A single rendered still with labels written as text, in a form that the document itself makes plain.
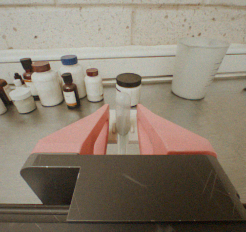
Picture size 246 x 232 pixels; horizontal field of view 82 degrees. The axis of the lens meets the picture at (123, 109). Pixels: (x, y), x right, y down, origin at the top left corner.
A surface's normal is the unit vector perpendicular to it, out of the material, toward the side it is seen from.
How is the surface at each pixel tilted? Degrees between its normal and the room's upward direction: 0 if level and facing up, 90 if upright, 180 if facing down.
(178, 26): 90
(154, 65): 90
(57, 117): 0
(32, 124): 0
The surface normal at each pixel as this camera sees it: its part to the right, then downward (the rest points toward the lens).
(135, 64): 0.14, 0.58
